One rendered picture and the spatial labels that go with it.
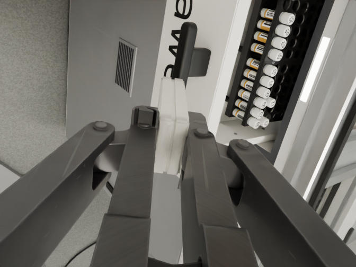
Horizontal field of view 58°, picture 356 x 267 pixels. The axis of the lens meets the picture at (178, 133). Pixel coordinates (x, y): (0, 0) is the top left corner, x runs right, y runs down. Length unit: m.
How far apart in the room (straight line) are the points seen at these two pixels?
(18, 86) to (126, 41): 0.56
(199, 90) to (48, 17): 0.92
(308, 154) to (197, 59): 0.21
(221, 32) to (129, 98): 0.50
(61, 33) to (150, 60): 0.58
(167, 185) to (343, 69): 0.43
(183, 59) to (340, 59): 0.19
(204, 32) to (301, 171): 0.23
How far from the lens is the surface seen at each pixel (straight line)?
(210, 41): 0.33
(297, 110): 0.45
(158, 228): 0.78
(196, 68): 0.32
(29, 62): 1.23
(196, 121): 0.17
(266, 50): 0.41
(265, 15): 0.42
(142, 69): 0.73
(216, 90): 0.33
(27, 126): 1.31
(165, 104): 0.16
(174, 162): 0.16
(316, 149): 0.44
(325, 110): 0.43
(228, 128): 0.48
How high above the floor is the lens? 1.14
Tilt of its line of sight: 43 degrees down
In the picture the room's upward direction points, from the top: 128 degrees clockwise
